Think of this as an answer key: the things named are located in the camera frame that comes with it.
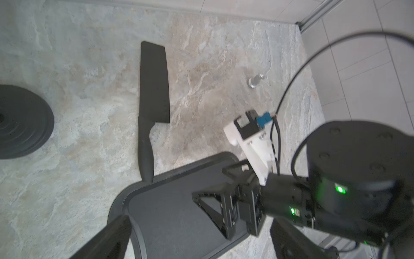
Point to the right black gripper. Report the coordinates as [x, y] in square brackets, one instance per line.
[247, 200]

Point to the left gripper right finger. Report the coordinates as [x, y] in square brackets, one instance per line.
[290, 243]

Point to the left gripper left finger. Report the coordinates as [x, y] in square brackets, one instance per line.
[110, 243]

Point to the black cutting board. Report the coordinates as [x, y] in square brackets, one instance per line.
[166, 223]

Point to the black knife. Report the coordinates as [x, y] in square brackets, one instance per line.
[154, 103]

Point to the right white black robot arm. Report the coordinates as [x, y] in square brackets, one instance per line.
[360, 186]

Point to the small silver metal fitting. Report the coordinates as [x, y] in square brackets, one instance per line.
[255, 81]

